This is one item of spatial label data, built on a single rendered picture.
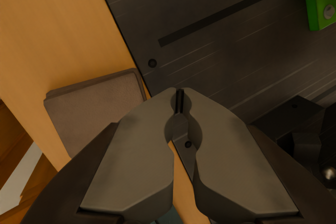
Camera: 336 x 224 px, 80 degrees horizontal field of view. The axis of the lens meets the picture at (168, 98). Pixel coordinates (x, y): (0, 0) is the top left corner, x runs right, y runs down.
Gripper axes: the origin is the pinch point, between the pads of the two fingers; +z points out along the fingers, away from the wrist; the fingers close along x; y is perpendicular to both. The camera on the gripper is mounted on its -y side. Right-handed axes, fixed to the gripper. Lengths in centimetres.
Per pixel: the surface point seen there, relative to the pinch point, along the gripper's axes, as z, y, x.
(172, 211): 4.8, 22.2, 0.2
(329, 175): 5.8, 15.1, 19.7
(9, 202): 51, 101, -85
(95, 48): 10.5, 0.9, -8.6
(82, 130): 4.8, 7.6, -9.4
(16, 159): 35, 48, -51
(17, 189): 54, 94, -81
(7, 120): 24.5, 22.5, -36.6
